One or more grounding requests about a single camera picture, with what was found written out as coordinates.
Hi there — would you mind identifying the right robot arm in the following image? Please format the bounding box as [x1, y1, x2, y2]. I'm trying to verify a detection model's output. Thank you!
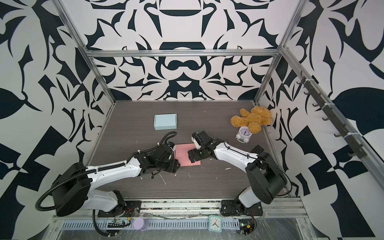
[188, 131, 289, 208]

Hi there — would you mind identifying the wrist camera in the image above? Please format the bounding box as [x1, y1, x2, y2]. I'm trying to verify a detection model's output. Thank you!
[191, 133, 202, 150]
[168, 142, 176, 155]

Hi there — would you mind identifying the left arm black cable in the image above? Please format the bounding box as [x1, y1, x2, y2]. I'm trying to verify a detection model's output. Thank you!
[158, 131, 178, 146]

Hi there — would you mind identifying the pink paper box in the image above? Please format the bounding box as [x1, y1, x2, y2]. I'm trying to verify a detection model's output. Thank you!
[175, 144, 201, 167]

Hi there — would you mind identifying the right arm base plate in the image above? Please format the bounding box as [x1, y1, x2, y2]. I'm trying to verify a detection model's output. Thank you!
[220, 200, 264, 217]

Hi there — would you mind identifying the light blue paper box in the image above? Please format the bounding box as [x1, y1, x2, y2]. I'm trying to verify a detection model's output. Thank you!
[154, 114, 177, 131]

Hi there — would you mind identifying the green square clock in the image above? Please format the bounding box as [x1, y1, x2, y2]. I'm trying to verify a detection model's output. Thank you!
[208, 215, 222, 233]

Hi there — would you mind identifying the brown teddy bear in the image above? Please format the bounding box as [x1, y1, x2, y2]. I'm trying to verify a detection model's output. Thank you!
[230, 106, 272, 134]

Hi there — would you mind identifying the black remote control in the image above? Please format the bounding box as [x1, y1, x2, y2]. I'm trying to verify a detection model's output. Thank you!
[251, 145, 264, 155]

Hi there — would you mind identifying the purple round lid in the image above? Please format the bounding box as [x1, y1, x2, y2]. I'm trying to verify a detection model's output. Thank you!
[133, 218, 149, 231]

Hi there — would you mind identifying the right circuit board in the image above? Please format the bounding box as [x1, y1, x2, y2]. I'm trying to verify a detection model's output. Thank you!
[240, 218, 257, 236]

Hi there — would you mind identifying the circuit board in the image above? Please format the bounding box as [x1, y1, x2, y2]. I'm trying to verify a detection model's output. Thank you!
[107, 218, 131, 229]
[240, 218, 257, 236]

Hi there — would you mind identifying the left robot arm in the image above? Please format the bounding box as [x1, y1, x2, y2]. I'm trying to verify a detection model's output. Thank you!
[35, 142, 180, 217]

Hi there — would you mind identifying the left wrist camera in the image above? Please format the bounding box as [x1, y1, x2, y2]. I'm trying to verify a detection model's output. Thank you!
[168, 142, 176, 155]

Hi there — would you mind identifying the white alarm clock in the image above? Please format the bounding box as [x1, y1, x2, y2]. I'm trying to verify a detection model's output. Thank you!
[236, 127, 252, 144]

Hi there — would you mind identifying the wall hook rail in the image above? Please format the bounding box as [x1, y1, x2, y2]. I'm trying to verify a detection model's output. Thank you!
[298, 76, 373, 159]

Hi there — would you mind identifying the left circuit board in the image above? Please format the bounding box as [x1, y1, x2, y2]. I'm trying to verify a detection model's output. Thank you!
[107, 218, 131, 229]

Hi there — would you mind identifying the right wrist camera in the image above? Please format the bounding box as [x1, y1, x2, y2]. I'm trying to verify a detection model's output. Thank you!
[191, 133, 202, 150]

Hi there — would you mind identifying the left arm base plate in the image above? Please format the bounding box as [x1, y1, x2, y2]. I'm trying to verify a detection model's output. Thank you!
[97, 201, 142, 218]

